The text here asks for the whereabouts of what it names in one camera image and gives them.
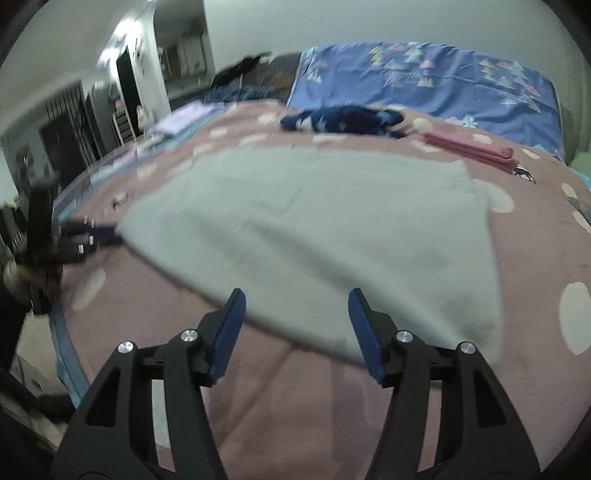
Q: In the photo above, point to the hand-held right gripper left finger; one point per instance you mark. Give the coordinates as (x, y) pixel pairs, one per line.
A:
(226, 339)

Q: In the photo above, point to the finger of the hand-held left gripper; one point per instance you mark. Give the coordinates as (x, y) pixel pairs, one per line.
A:
(92, 226)
(90, 247)

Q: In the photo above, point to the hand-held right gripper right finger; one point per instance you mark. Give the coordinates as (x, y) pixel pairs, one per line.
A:
(367, 341)

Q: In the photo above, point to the light green long-sleeve shirt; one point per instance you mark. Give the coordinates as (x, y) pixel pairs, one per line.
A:
(323, 230)

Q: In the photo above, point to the person's left hand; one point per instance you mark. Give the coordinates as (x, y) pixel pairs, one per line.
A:
(16, 279)

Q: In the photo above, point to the white ladder rack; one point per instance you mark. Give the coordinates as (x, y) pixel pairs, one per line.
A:
(123, 124)

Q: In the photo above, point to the lavender folded cloth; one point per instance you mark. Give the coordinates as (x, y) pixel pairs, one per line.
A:
(187, 119)

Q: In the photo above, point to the pink polka dot blanket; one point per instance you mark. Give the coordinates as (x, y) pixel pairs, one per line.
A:
(531, 258)

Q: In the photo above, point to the dark teal blanket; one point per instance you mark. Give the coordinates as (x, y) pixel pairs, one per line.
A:
(235, 94)

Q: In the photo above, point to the black garment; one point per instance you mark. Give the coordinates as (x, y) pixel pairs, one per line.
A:
(240, 69)

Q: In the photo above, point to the pink folded cloth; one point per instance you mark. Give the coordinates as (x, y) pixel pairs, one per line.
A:
(471, 150)

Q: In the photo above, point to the navy star-print garment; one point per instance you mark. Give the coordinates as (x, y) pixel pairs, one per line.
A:
(346, 120)

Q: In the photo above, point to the blue tree-print sheet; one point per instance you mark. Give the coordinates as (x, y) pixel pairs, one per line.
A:
(415, 99)

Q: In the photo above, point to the floral patterned cloth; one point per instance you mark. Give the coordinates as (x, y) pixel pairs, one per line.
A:
(579, 205)

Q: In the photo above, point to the green pillow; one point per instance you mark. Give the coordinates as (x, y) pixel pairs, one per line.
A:
(581, 168)

